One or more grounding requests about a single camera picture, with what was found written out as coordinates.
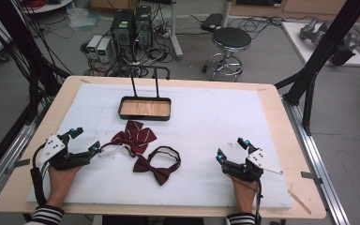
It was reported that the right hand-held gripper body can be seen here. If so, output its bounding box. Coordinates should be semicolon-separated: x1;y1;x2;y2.
221;148;284;184

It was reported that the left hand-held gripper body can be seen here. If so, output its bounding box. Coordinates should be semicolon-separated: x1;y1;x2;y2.
37;133;92;172

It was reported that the striped dark red bow tie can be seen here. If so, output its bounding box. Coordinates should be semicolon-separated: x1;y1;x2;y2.
99;120;158;159

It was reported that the black stand with wooden tray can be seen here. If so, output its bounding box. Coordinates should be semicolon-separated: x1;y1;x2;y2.
117;65;173;122

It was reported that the plain dark red bow tie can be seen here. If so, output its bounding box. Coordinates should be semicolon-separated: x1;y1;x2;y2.
132;145;182;187

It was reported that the person's right hand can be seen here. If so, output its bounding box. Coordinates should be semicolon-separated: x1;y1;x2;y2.
230;176;259;216

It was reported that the person's left hand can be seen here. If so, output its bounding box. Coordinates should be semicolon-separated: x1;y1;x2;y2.
45;164;83;208

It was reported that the white foam mat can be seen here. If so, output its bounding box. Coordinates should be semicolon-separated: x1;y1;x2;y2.
25;82;293;211

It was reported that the thin wooden stick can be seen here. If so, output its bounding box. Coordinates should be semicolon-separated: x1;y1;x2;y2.
288;188;312;216

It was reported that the white power supply box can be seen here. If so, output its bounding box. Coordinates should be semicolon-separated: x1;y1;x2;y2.
96;37;114;64
86;34;103;60

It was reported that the black round stool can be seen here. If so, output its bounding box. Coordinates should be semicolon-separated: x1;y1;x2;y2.
202;26;253;83

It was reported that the black computer tower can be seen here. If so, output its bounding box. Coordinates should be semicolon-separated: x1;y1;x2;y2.
133;5;154;52
110;8;136;63

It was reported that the white floor board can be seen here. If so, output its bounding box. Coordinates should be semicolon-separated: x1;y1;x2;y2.
280;21;360;68

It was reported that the clear plastic bag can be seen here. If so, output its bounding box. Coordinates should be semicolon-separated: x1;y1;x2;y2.
66;7;102;30

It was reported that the flat black box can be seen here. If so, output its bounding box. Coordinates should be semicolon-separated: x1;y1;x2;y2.
200;12;224;33

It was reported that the grey table leg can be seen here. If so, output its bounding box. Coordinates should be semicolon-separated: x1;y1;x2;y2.
168;0;185;61

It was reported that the round white table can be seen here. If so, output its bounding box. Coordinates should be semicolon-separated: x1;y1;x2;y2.
21;0;75;15

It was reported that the grey metal bracket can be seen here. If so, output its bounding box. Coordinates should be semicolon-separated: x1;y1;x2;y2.
4;157;32;175
300;171;323;185

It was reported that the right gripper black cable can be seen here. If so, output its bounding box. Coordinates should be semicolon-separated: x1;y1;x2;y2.
254;178;264;225

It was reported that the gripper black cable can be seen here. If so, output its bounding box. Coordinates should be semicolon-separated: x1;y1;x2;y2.
29;142;51;208
254;178;264;225

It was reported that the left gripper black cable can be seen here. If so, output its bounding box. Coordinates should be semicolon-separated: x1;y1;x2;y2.
29;142;51;208

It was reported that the aluminium rail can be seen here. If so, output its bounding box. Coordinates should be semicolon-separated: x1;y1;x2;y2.
280;95;352;225
0;102;51;211

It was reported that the tangle of floor cables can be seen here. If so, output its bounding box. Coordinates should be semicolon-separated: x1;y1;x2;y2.
80;6;360;79

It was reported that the black metal frame strut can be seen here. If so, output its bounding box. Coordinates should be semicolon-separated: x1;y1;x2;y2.
274;0;360;137
0;0;73;127

